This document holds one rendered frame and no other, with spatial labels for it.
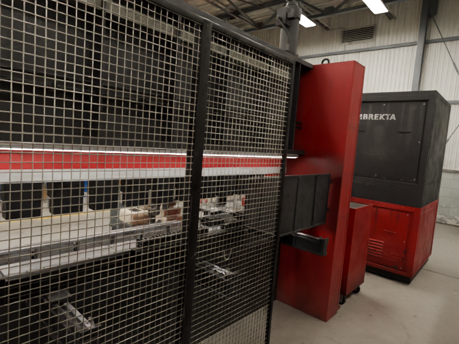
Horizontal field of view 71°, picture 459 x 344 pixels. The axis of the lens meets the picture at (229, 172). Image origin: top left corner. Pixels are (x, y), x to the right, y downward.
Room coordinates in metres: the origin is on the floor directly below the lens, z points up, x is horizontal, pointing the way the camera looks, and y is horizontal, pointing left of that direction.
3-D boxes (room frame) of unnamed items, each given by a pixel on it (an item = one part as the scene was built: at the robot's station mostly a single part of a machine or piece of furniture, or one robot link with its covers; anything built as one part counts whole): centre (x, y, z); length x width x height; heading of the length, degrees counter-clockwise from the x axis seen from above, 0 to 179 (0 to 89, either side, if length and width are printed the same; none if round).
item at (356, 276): (3.39, -1.21, 0.50); 0.50 x 0.50 x 1.00; 48
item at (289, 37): (2.82, -0.40, 2.54); 0.33 x 0.25 x 0.47; 138
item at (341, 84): (3.12, -0.73, 1.15); 0.85 x 0.25 x 2.30; 48
